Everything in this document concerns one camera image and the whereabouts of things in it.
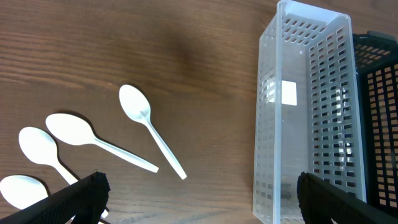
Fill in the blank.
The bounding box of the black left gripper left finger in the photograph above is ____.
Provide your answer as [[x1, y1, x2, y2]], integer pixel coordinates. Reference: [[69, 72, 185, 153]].
[[1, 172, 110, 224]]

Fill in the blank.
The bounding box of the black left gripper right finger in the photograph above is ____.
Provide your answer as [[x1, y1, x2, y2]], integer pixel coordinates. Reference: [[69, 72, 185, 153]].
[[297, 172, 397, 224]]

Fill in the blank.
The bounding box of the white plastic spoon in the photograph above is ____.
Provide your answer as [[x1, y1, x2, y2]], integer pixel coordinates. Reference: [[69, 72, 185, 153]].
[[45, 113, 159, 173], [119, 85, 187, 180], [1, 175, 49, 210], [17, 126, 109, 219]]

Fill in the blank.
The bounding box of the white perforated plastic basket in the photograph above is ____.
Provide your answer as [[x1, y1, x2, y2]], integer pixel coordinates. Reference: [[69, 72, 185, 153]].
[[252, 1, 366, 223]]

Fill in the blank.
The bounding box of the white label sticker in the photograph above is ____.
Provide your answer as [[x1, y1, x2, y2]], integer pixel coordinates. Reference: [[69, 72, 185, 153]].
[[281, 80, 297, 106]]

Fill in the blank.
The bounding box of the dark green perforated basket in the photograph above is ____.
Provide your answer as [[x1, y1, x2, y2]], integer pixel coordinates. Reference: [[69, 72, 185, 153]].
[[353, 31, 397, 217]]

